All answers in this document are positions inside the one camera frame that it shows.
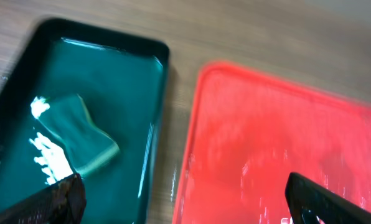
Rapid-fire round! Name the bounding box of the black water tray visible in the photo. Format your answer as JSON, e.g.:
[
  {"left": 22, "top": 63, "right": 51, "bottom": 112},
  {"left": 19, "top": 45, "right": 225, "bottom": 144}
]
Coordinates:
[{"left": 0, "top": 18, "right": 169, "bottom": 223}]

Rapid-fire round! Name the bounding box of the red plastic tray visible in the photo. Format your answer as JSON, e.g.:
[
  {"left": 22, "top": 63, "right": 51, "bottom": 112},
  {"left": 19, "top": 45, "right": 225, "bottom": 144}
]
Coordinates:
[{"left": 172, "top": 62, "right": 371, "bottom": 223}]

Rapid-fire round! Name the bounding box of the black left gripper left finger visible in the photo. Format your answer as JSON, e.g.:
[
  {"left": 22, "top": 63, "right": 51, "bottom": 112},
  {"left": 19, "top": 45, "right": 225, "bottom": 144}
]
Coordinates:
[{"left": 0, "top": 173, "right": 87, "bottom": 224}]

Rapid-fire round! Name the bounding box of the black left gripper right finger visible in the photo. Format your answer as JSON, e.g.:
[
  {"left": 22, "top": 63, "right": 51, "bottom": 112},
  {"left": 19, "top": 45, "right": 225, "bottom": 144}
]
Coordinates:
[{"left": 285, "top": 172, "right": 371, "bottom": 224}]

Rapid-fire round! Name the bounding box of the green scouring sponge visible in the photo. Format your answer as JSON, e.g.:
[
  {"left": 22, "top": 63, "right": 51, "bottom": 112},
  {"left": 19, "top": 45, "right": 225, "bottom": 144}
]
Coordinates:
[{"left": 32, "top": 95, "right": 120, "bottom": 177}]

